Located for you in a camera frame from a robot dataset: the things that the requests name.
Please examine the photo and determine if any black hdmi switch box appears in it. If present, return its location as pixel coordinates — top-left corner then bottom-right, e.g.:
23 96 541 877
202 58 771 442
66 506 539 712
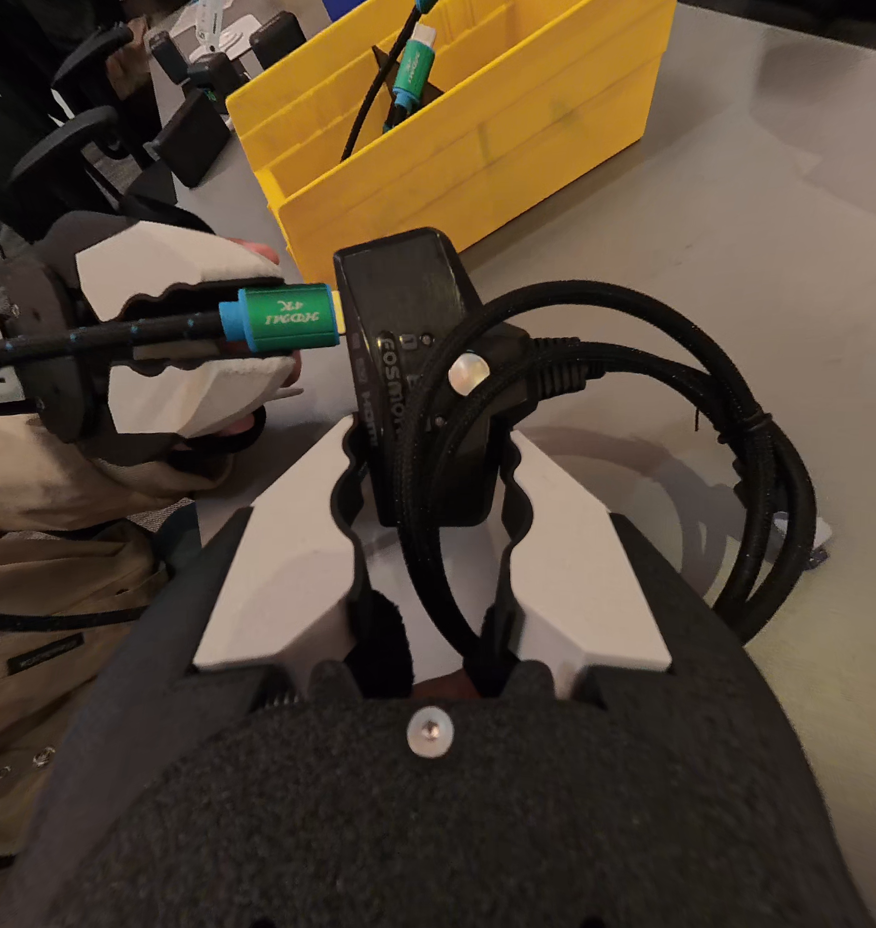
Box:
332 227 533 529

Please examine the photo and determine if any person's left forearm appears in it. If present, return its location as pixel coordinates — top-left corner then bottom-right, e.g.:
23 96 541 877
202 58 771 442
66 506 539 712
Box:
0 413 232 534

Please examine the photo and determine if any yellow plastic bin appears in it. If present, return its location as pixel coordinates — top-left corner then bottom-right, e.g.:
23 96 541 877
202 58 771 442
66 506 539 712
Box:
225 0 678 287

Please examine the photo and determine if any person's beige clothing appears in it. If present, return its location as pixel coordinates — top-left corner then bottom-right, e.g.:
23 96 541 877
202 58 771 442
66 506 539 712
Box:
0 522 192 871

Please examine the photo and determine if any black office chair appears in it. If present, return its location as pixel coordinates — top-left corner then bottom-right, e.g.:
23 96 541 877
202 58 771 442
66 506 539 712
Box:
0 22 185 218

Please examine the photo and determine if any green plug hdmi cable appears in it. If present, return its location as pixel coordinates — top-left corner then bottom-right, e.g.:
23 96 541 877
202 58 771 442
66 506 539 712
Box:
0 0 439 371

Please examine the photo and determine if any black braided cable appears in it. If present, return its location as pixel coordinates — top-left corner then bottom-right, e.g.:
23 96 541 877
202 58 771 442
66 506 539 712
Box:
396 279 833 657

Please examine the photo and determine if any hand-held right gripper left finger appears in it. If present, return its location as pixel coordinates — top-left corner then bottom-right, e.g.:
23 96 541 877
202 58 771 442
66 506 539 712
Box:
193 415 372 691

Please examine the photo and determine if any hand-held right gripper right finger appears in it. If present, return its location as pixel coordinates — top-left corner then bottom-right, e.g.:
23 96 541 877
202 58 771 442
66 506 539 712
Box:
490 430 672 701

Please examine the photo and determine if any green cable in bin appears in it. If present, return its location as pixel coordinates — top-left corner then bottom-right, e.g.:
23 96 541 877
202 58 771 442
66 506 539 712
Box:
371 45 446 110

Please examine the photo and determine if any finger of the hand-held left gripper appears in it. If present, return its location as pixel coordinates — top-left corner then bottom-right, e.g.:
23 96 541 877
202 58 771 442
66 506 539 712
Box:
75 223 288 321
106 353 302 440

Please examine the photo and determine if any flat black box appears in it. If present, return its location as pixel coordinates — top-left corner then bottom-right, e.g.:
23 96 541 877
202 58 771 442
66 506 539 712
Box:
249 11 308 70

